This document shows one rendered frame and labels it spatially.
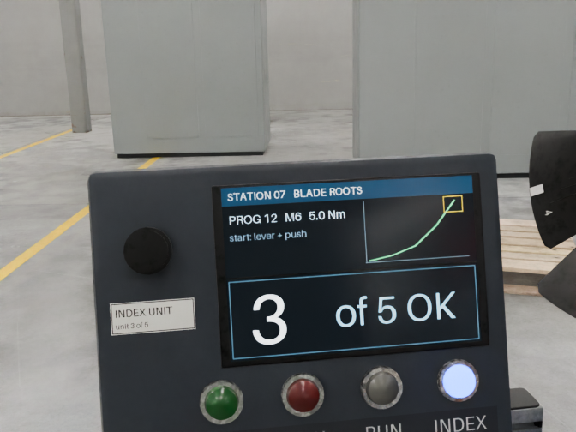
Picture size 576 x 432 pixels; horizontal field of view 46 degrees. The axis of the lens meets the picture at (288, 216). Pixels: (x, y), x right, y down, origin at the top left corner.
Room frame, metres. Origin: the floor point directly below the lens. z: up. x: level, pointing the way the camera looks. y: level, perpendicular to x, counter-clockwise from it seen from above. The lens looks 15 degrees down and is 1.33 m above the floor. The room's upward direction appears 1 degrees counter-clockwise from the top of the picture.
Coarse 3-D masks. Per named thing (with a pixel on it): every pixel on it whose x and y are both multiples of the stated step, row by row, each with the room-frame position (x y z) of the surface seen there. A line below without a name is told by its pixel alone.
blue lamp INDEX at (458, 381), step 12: (456, 360) 0.39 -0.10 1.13; (444, 372) 0.39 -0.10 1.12; (456, 372) 0.38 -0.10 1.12; (468, 372) 0.39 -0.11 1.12; (444, 384) 0.39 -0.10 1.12; (456, 384) 0.38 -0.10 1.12; (468, 384) 0.38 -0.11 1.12; (444, 396) 0.39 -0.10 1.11; (456, 396) 0.38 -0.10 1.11; (468, 396) 0.39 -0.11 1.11
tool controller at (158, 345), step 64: (128, 192) 0.40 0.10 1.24; (192, 192) 0.40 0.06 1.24; (256, 192) 0.41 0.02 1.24; (320, 192) 0.41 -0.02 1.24; (384, 192) 0.41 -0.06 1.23; (448, 192) 0.42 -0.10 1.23; (128, 256) 0.38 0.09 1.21; (192, 256) 0.39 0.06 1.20; (256, 256) 0.40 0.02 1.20; (320, 256) 0.40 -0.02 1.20; (384, 256) 0.40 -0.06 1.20; (448, 256) 0.41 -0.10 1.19; (128, 320) 0.38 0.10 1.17; (192, 320) 0.38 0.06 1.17; (320, 320) 0.39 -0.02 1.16; (384, 320) 0.39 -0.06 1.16; (448, 320) 0.40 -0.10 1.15; (128, 384) 0.37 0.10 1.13; (192, 384) 0.37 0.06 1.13; (256, 384) 0.38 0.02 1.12
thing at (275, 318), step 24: (240, 288) 0.39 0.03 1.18; (264, 288) 0.39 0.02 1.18; (288, 288) 0.39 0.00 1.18; (240, 312) 0.39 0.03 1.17; (264, 312) 0.39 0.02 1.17; (288, 312) 0.39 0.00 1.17; (240, 336) 0.38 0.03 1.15; (264, 336) 0.38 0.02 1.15; (288, 336) 0.38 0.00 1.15; (240, 360) 0.38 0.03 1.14
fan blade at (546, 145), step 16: (544, 144) 1.26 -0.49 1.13; (560, 144) 1.22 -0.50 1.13; (544, 160) 1.25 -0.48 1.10; (560, 160) 1.21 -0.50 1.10; (544, 176) 1.24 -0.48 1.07; (560, 176) 1.20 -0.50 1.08; (544, 192) 1.23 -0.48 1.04; (560, 192) 1.20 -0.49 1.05; (560, 208) 1.19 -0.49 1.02; (544, 224) 1.21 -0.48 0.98; (560, 224) 1.18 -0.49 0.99; (544, 240) 1.20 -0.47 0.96; (560, 240) 1.17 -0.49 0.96
